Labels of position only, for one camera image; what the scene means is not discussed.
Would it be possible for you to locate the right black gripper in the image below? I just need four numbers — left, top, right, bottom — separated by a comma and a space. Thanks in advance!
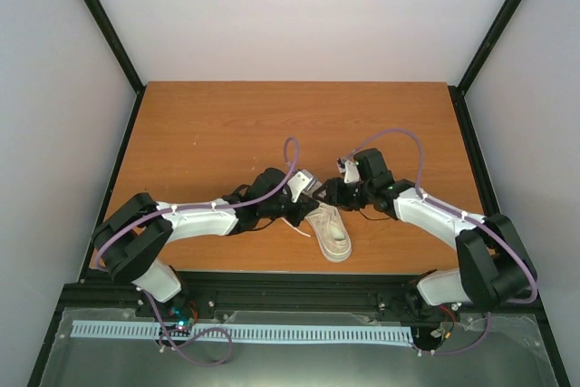
314, 176, 373, 212

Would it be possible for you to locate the white shoelace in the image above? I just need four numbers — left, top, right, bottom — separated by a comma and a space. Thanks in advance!
280, 218, 312, 238

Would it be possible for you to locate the cream white lace sneaker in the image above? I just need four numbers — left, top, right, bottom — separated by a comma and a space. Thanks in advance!
305, 204, 352, 263

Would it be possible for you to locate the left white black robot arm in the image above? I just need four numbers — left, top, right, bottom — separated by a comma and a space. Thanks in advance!
92, 168, 319, 317

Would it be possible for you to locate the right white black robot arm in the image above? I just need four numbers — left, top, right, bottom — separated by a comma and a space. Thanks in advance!
314, 149, 538, 311

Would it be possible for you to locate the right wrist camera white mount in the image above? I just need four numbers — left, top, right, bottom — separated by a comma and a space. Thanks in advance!
337, 159, 361, 184

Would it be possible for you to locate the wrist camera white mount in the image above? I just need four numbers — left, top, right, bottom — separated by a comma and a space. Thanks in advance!
337, 159, 361, 184
287, 170, 315, 203

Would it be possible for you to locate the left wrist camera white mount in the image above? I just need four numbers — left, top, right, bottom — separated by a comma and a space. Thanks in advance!
287, 170, 315, 203

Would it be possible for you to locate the light blue slotted cable duct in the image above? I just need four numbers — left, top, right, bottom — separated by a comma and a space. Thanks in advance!
70, 320, 413, 346

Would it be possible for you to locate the black aluminium frame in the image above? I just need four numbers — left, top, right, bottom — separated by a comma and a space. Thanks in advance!
26, 0, 575, 387

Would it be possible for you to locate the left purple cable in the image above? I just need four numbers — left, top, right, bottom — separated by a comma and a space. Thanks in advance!
97, 136, 301, 364

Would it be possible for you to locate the grey metal base plate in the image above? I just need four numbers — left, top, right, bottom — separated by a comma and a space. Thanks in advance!
40, 309, 558, 386

